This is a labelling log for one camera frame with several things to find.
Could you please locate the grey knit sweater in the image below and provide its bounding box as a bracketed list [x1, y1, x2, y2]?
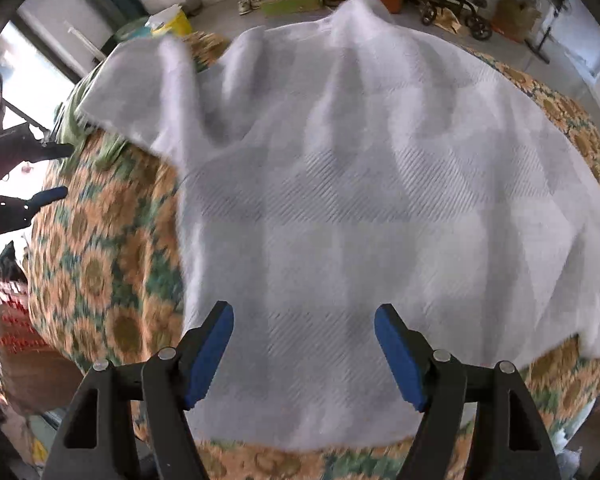
[79, 0, 600, 450]

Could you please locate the dark clothes pile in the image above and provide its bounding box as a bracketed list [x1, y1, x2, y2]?
[0, 242, 28, 285]

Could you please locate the green garment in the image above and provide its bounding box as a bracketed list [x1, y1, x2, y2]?
[50, 62, 126, 177]

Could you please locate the sunflower pattern bed cover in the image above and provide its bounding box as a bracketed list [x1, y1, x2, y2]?
[26, 47, 600, 479]

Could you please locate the red patterned bag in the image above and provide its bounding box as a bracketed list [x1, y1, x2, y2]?
[0, 281, 83, 415]

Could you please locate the yellow bin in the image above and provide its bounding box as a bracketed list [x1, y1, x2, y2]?
[146, 4, 194, 37]

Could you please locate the green cardboard box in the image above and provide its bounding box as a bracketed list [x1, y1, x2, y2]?
[260, 0, 323, 18]

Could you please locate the brown paper bag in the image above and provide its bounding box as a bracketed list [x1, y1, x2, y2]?
[491, 0, 541, 44]

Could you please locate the standing fan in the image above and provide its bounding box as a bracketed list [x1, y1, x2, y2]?
[524, 0, 571, 64]

